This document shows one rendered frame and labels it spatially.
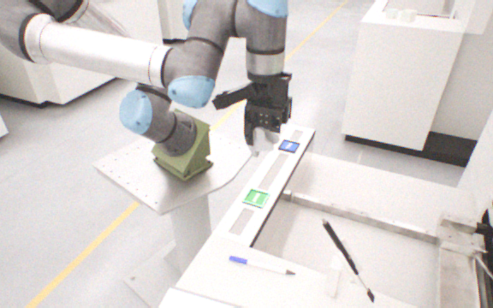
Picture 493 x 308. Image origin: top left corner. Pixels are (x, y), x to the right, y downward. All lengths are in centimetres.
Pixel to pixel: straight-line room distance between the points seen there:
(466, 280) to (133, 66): 85
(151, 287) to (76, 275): 43
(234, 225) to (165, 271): 116
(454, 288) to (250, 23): 72
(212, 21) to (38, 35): 32
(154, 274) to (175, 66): 148
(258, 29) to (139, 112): 51
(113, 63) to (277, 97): 31
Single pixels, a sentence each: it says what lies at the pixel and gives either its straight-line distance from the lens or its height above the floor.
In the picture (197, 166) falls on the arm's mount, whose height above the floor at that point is 85.
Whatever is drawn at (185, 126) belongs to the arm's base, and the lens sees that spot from 114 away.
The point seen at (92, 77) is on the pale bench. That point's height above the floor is 19.
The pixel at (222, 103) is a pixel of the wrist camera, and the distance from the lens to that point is 74.
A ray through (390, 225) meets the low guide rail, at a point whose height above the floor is 84.
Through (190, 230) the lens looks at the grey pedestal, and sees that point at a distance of 140.
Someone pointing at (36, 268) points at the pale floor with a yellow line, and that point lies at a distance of 225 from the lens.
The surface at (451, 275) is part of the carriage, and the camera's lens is 95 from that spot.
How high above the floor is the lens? 156
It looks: 36 degrees down
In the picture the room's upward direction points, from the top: straight up
